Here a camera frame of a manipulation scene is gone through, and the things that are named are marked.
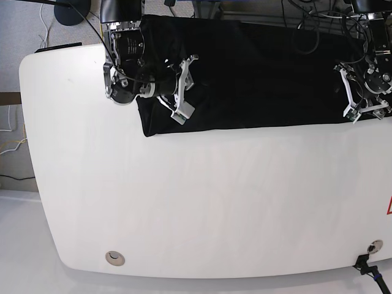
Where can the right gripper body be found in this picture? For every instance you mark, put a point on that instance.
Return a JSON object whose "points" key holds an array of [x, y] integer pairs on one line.
{"points": [[171, 93]]}

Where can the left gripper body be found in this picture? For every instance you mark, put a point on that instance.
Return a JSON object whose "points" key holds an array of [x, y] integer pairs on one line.
{"points": [[367, 94]]}

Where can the black T-shirt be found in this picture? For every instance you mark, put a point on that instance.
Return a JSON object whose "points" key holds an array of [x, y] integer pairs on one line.
{"points": [[249, 75]]}

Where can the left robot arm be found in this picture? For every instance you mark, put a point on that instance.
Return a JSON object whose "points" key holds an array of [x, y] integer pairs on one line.
{"points": [[377, 46]]}

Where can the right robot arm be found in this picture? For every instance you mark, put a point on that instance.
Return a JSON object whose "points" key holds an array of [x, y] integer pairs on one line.
{"points": [[138, 66]]}

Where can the red warning triangle sticker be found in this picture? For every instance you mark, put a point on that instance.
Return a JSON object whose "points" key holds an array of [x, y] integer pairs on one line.
{"points": [[389, 210]]}

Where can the dark round stand base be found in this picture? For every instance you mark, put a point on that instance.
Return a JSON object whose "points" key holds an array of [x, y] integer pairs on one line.
{"points": [[73, 12]]}

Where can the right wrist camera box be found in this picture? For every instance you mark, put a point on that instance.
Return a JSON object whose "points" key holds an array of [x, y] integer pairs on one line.
{"points": [[182, 116]]}

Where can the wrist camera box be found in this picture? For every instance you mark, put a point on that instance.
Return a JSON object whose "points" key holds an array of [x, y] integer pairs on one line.
{"points": [[182, 116], [352, 114]]}

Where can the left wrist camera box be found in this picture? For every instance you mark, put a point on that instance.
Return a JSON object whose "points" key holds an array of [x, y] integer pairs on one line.
{"points": [[352, 114]]}

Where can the aluminium frame column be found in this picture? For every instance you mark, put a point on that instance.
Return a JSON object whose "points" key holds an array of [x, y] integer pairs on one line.
{"points": [[207, 9]]}

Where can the right table cable grommet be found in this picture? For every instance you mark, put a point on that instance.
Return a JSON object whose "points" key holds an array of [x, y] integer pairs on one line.
{"points": [[375, 246]]}

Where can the table cable grommet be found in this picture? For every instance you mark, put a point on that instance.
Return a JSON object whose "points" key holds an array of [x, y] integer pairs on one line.
{"points": [[375, 246], [115, 258]]}

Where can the black clamp with cable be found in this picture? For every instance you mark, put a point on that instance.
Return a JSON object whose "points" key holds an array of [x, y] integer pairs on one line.
{"points": [[362, 266]]}

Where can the left table cable grommet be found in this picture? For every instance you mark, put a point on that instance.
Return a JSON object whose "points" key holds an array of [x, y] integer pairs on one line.
{"points": [[115, 258]]}

